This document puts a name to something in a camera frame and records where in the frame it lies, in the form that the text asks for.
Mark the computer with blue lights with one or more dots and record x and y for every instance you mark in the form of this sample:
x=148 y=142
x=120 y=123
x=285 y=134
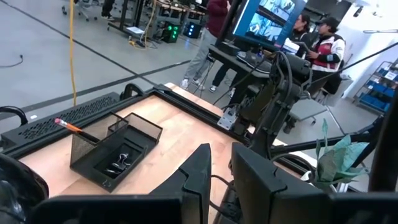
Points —
x=192 y=30

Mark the person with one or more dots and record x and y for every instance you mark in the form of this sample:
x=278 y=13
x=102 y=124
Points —
x=214 y=12
x=329 y=49
x=222 y=76
x=108 y=7
x=300 y=34

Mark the black mesh desk organizer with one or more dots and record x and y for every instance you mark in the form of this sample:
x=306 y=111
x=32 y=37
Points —
x=82 y=149

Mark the black standing desk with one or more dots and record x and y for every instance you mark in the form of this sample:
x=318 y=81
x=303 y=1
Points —
x=230 y=59

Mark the silver arm base bracket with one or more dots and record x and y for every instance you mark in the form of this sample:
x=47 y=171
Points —
x=228 y=119

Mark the black keyboard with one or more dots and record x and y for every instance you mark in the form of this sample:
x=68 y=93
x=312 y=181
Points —
x=253 y=62

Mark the black table frame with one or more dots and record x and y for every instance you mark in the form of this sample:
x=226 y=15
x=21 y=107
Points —
x=199 y=112

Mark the black binder clip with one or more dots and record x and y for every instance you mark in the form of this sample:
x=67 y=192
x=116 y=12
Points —
x=111 y=172
x=123 y=160

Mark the large display screen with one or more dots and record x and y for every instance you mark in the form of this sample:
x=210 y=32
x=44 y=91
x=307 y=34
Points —
x=267 y=18

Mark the orange pencil pink eraser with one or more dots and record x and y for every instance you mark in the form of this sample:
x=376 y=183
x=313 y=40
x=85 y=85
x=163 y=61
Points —
x=70 y=126

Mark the grey office chair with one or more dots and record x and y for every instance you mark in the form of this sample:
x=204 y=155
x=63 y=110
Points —
x=308 y=109

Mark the teal artificial potted plant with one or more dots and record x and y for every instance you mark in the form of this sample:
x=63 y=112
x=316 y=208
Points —
x=335 y=158

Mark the black perforated computer case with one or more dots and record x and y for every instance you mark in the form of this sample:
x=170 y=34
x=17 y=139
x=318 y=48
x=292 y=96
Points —
x=40 y=129

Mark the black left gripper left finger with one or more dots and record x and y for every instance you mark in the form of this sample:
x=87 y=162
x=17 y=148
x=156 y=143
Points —
x=174 y=205

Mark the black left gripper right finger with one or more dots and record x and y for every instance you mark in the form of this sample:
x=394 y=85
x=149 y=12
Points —
x=267 y=199

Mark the shelf with blue bins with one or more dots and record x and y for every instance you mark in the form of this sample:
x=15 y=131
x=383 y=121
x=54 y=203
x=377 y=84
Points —
x=377 y=96

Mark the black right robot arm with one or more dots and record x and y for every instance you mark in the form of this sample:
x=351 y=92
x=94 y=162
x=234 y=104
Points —
x=280 y=102

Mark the computer with green lights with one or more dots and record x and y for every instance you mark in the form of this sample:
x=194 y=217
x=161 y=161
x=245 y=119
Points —
x=171 y=32

